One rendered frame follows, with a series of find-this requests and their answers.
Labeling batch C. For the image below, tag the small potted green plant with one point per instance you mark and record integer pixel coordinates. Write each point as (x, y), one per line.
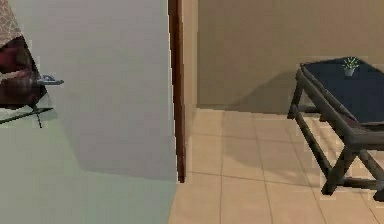
(349, 68)

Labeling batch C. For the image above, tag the brown wooden door frame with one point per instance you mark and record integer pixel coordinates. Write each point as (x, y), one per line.
(178, 100)

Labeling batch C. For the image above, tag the patterned beige cloth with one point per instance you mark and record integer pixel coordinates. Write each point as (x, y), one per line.
(7, 20)

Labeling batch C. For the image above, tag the dark grey glass-top table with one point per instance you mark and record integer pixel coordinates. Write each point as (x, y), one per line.
(346, 133)

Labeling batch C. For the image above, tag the dark red brown armchair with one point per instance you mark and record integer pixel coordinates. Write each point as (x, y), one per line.
(16, 76)

